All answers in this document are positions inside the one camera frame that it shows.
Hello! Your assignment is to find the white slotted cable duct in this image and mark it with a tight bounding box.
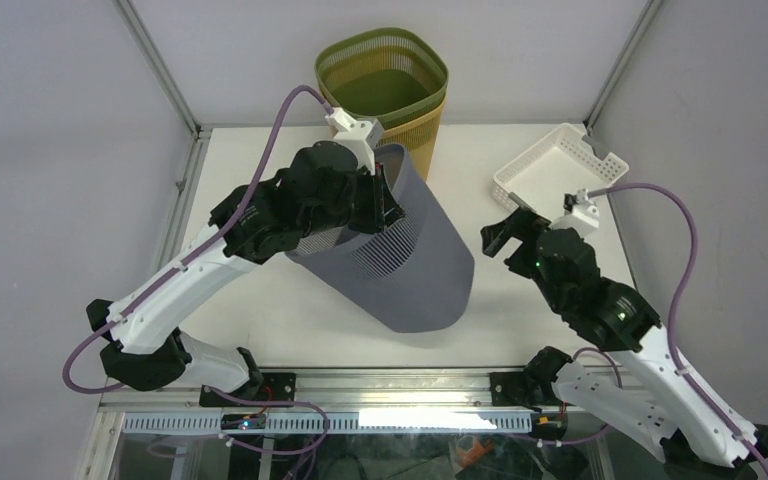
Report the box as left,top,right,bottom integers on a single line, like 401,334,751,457
122,408,532,436

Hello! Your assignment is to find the orange object under table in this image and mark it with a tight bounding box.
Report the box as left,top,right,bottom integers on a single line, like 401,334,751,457
454,435,495,468

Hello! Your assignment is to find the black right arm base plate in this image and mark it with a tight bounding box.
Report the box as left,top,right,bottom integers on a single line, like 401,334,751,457
489,370,539,408

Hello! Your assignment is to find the large grey slatted bin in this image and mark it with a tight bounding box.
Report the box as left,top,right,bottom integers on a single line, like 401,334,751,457
286,144,475,333

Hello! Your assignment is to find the white perforated plastic basket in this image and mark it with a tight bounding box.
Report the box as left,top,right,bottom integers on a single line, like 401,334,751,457
490,123,629,218

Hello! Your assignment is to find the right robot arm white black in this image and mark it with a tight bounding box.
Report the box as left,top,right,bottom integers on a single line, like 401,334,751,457
480,209,768,479

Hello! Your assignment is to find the aluminium mounting rail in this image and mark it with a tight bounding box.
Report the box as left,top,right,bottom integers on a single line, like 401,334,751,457
99,366,523,413

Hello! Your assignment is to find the green slatted bin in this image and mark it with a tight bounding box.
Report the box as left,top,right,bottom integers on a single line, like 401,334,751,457
314,27,449,129

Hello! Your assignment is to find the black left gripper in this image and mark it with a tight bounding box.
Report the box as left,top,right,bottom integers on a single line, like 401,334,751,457
302,159,405,237

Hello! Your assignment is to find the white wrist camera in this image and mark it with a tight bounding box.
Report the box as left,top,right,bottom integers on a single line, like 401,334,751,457
549,188,600,238
325,107,385,172

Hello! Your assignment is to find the yellow slatted bin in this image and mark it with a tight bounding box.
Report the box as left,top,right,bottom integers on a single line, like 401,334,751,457
317,84,448,183

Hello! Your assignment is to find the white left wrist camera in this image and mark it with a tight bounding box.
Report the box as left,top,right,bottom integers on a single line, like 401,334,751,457
325,107,385,172

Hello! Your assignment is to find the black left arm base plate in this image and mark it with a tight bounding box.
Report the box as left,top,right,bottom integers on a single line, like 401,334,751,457
198,372,297,408

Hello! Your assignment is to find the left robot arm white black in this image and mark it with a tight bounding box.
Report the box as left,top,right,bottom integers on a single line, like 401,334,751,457
86,141,404,406

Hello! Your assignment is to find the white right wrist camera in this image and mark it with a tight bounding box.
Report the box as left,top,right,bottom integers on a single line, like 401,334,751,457
549,188,600,238

